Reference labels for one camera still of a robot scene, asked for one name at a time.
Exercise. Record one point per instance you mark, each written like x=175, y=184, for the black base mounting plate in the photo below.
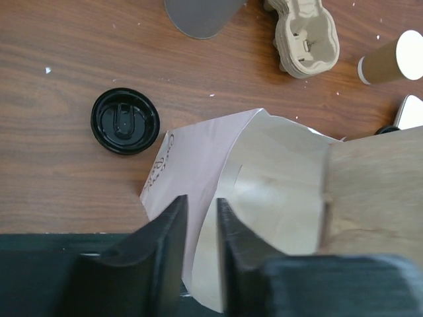
x=36, y=268

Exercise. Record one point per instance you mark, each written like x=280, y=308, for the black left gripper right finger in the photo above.
x=242, y=253

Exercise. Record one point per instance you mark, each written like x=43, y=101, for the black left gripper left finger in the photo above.
x=140, y=276

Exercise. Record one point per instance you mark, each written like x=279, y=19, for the white rectangular plate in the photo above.
x=410, y=113

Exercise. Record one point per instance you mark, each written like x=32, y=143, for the grey cylindrical utensil holder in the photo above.
x=201, y=19

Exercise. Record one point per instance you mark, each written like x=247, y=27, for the cardboard two-cup carrier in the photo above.
x=305, y=37

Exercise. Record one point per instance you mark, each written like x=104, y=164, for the brown paper coffee cup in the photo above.
x=396, y=60

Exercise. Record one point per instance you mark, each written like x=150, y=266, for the cream paper takeout bag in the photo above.
x=347, y=215

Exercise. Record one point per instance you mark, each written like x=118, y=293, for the black plastic cup lid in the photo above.
x=387, y=129

